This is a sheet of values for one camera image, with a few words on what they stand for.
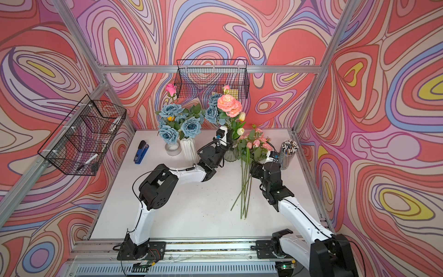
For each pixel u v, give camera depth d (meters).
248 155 0.99
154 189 0.55
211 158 0.70
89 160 0.73
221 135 0.71
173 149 1.08
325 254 0.40
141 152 1.06
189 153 0.92
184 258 0.73
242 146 1.06
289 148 0.88
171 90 0.75
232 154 0.99
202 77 0.91
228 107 0.66
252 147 1.03
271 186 0.63
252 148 1.03
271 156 0.72
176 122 0.74
